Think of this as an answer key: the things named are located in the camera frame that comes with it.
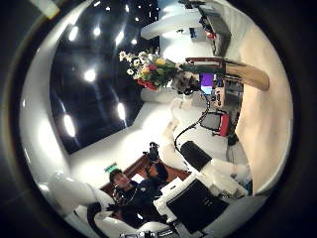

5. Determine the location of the flower bouquet with green wrap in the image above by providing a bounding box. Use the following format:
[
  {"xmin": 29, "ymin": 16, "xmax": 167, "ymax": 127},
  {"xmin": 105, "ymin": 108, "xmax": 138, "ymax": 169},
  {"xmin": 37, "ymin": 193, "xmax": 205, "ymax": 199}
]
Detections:
[{"xmin": 118, "ymin": 49, "xmax": 226, "ymax": 92}]

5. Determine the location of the gold cylindrical vase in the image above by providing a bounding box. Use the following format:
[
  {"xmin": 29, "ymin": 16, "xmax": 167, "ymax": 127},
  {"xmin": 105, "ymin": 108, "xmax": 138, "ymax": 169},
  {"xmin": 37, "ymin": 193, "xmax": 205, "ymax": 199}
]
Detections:
[{"xmin": 223, "ymin": 59, "xmax": 270, "ymax": 92}]

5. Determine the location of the computer monitor purple screen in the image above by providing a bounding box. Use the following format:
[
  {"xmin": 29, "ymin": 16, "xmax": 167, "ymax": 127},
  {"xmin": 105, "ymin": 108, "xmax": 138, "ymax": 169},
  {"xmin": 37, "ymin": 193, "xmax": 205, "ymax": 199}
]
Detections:
[{"xmin": 199, "ymin": 72, "xmax": 216, "ymax": 96}]

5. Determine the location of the wooden office desk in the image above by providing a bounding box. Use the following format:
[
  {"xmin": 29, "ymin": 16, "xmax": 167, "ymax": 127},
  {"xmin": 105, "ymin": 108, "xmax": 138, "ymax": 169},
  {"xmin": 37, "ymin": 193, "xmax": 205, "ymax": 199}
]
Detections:
[{"xmin": 183, "ymin": 0, "xmax": 233, "ymax": 58}]

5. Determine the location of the operator in dark clothes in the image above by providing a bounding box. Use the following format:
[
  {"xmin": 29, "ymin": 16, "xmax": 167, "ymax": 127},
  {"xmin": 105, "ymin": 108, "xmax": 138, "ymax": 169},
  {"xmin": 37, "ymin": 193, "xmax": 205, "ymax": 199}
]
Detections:
[{"xmin": 106, "ymin": 141, "xmax": 170, "ymax": 230}]

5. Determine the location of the green exit sign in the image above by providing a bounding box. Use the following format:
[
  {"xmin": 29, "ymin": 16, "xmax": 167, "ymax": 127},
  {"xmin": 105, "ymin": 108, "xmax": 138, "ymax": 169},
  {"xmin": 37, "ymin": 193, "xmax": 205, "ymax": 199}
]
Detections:
[{"xmin": 104, "ymin": 162, "xmax": 119, "ymax": 174}]

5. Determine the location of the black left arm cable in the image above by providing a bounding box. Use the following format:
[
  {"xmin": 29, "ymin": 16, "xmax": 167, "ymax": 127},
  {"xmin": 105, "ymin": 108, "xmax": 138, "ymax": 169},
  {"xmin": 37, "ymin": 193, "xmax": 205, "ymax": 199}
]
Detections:
[{"xmin": 173, "ymin": 93, "xmax": 212, "ymax": 154}]

